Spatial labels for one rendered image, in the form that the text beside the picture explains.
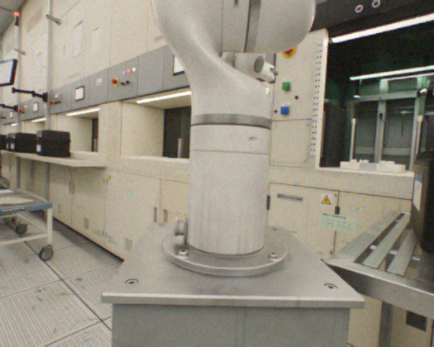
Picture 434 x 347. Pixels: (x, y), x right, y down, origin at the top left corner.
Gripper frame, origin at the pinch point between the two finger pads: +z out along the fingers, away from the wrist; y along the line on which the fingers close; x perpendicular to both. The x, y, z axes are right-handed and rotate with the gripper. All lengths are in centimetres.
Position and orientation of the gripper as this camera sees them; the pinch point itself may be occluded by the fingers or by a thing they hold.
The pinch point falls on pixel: (270, 78)
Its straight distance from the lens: 106.3
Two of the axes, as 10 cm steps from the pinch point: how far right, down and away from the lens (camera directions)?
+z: 6.7, -0.1, 7.4
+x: 0.5, -10.0, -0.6
